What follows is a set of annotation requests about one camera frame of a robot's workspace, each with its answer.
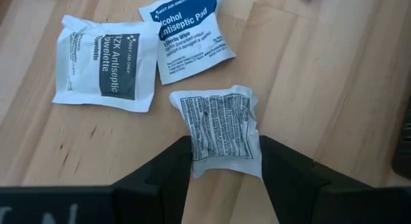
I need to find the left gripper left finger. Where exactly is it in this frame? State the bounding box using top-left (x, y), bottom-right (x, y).
top-left (112, 136), bottom-right (193, 224)

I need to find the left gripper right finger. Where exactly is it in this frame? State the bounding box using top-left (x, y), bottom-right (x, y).
top-left (259, 136), bottom-right (411, 224)

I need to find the small white first aid packet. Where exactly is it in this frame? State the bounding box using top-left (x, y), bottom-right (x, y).
top-left (169, 85), bottom-right (263, 179)

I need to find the white antiseptic towelette packet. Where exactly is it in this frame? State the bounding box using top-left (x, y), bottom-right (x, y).
top-left (52, 14), bottom-right (161, 113)

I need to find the white alcohol pad packet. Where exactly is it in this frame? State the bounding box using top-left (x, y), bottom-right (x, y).
top-left (138, 0), bottom-right (237, 86)

